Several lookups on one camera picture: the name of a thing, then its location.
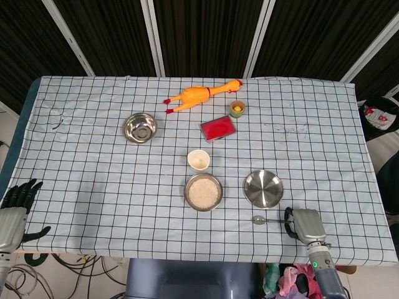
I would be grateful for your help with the metal spoon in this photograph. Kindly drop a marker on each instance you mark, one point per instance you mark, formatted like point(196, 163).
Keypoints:
point(258, 220)

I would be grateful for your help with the yellow rubber chicken toy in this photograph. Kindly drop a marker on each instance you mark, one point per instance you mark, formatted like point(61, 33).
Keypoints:
point(194, 95)

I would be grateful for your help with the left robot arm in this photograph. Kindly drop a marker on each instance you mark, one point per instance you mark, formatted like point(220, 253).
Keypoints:
point(3, 264)

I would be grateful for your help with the green cup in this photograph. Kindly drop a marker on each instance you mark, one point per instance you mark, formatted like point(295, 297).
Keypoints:
point(237, 114)

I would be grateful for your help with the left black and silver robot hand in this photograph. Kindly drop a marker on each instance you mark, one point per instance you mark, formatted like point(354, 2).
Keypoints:
point(11, 222)

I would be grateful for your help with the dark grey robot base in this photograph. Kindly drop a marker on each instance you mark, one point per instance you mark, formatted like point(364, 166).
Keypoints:
point(187, 280)

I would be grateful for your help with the empty deep metal bowl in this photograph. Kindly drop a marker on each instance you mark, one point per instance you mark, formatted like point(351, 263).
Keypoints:
point(139, 128)

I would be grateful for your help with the green cloth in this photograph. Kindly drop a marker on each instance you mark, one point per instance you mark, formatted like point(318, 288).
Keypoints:
point(271, 275)

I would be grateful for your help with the metal bowl holding rice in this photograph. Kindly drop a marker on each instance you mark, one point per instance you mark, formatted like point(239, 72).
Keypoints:
point(185, 196)

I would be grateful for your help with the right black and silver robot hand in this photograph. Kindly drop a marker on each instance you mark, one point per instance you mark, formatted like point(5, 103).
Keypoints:
point(307, 225)

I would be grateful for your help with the small yellow ball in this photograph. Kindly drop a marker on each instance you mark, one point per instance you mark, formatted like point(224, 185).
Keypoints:
point(237, 108)

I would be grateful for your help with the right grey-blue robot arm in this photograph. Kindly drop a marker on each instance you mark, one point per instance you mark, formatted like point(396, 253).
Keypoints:
point(325, 274)

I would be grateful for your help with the cream paper cup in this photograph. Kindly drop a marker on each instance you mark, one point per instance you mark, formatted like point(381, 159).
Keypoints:
point(198, 161)

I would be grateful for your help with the red stamp pad box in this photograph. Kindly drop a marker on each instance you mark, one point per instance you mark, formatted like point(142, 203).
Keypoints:
point(217, 128)

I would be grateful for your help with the blue table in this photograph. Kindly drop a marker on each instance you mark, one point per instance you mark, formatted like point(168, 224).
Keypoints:
point(22, 124)

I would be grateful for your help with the shallow metal plate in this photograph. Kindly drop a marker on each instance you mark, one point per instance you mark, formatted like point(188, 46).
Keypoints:
point(263, 189)

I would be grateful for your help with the white partition frame post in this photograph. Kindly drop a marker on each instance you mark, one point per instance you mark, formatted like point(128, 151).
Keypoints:
point(152, 37)
point(259, 39)
point(68, 39)
point(371, 50)

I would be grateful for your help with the pink cloth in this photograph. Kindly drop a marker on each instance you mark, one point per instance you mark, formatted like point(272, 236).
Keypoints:
point(288, 278)

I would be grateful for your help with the blue checked tablecloth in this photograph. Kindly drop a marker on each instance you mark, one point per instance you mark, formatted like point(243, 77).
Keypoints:
point(93, 187)

